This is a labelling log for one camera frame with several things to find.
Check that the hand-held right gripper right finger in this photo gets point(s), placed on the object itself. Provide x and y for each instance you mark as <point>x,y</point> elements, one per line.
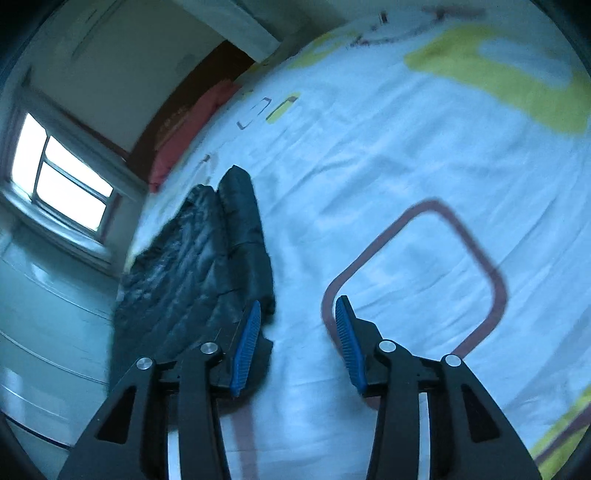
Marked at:
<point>348,344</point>

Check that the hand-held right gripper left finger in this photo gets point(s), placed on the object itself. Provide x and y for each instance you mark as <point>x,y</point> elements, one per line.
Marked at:
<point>244,344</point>

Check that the black puffer jacket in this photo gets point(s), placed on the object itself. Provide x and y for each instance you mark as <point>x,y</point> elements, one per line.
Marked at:
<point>198,263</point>

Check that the bed with patterned sheet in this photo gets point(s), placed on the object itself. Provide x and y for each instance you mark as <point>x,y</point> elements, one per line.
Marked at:
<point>392,207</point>

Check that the wardrobe with circle pattern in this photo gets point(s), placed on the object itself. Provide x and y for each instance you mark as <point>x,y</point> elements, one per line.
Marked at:
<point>51,346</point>

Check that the red pillow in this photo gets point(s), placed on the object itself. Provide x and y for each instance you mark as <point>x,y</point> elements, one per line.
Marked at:
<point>194,124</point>

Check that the dark wooden headboard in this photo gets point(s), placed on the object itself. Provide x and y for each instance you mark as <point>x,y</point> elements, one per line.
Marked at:
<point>184,101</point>

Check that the white curtain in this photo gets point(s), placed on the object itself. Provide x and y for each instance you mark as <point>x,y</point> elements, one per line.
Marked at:
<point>240,23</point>

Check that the window with white frame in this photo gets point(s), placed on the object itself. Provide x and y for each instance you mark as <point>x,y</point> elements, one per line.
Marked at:
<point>60,175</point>

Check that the white wall socket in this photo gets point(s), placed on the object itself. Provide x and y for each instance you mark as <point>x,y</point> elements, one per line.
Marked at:
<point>187,62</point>

